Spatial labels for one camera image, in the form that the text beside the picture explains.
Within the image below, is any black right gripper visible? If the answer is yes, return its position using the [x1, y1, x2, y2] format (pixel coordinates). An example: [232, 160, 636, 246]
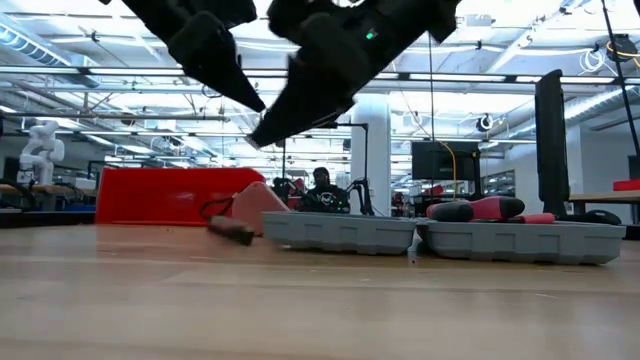
[249, 0, 461, 148]

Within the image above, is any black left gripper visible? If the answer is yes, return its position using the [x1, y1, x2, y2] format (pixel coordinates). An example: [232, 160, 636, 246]
[99, 0, 267, 114]

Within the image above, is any grey-blue plastic tool case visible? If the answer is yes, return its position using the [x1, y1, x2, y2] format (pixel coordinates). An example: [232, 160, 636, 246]
[261, 209, 627, 267]

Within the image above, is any pink handled screwdriver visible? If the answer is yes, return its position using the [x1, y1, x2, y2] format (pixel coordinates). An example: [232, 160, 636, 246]
[469, 195, 527, 223]

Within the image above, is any pink handled hammer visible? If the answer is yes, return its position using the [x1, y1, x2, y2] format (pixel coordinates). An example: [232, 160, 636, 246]
[504, 212, 557, 225]

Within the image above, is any white building column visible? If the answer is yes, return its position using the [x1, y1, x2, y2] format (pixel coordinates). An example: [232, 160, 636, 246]
[349, 93, 393, 217]

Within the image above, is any person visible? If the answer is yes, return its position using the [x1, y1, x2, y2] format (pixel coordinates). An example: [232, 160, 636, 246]
[298, 166, 352, 215]

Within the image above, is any black monitor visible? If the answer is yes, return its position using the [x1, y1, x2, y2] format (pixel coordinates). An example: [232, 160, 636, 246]
[410, 140, 482, 182]

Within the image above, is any cluttered workbench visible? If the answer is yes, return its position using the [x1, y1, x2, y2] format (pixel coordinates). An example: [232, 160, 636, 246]
[0, 180, 99, 212]

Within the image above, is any thin black pole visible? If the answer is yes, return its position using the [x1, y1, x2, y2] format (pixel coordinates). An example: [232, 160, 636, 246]
[599, 0, 640, 157]

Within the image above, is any wooden workbench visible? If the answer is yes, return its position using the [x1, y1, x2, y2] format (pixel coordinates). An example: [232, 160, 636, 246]
[568, 190, 640, 227]

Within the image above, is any grey and black work glove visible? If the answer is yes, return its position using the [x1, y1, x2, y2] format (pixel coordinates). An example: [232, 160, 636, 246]
[554, 209, 624, 227]

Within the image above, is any thin black gantry frame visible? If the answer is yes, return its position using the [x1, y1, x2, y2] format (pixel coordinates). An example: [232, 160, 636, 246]
[319, 121, 372, 217]

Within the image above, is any yellow hanging cable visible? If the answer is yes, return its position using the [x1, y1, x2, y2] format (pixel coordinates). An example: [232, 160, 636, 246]
[438, 140, 459, 197]

